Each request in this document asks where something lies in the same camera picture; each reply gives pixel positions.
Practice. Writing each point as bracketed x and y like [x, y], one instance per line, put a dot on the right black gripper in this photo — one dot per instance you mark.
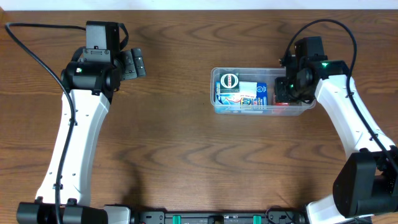
[280, 92]

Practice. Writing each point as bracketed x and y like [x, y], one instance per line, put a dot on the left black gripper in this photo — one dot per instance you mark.
[134, 64]

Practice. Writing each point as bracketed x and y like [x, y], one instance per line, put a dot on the red small box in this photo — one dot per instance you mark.
[286, 104]

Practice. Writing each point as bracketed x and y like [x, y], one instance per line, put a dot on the white green Panadol box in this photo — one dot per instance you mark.
[248, 89]

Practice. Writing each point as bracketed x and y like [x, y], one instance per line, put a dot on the dark green round-logo box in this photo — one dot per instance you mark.
[229, 83]

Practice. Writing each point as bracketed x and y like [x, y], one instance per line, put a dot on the blue Cool Fever box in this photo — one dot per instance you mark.
[235, 99]

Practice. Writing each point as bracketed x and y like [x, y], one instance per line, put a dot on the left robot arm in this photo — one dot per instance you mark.
[89, 82]

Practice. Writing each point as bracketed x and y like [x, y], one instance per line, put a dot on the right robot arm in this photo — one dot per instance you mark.
[367, 183]

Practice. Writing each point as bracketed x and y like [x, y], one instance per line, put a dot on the clear plastic container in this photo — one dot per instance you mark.
[261, 75]

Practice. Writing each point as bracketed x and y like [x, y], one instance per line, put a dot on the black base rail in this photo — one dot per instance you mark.
[271, 216]

